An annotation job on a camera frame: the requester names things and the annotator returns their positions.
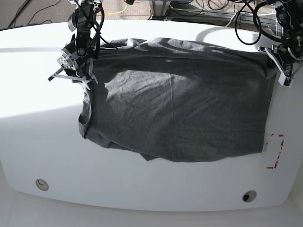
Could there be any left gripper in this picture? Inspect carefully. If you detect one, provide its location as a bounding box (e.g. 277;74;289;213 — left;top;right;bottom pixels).
258;44;303;87

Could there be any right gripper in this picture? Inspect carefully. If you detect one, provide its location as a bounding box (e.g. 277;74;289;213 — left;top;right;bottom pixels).
48;58;98;90

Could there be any grey t-shirt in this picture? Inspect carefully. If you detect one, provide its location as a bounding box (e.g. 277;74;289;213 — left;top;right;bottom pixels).
79;38;277;162

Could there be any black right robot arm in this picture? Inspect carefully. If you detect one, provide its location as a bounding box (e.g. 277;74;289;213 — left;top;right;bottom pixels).
48;0;105;90

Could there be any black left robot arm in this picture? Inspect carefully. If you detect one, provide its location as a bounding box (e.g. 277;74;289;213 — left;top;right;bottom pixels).
259;0;303;87

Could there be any red tape marking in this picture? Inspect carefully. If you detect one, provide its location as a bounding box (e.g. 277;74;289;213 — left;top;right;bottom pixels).
263;134;284;169

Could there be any left table grommet hole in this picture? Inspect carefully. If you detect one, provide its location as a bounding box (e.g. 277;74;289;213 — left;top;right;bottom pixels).
36;179;49;192

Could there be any table grommet hole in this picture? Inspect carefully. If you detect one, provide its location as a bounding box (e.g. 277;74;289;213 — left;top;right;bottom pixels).
242;191;257;203
36;179;49;192

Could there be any right table grommet hole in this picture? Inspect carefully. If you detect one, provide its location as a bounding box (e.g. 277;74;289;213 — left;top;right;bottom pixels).
242;191;257;203

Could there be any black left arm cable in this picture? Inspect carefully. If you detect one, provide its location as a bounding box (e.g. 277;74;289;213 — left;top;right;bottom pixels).
234;0;285;45

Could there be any white cable on floor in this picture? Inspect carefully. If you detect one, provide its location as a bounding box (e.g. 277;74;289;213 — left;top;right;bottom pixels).
224;10;240;28

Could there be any black floor cables left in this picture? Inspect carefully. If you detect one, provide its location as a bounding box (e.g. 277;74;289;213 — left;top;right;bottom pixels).
8;0;60;28

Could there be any aluminium frame post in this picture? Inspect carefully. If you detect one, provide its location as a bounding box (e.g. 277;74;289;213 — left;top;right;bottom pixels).
148;0;171;20

